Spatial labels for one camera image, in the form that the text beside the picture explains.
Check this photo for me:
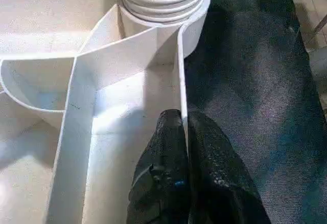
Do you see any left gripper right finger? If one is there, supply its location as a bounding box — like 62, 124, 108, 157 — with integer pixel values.
188, 111, 271, 224

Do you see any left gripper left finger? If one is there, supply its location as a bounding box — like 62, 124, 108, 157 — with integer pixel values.
127, 108, 191, 224

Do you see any white plastic table top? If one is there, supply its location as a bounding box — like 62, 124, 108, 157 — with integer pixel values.
0, 0, 212, 224

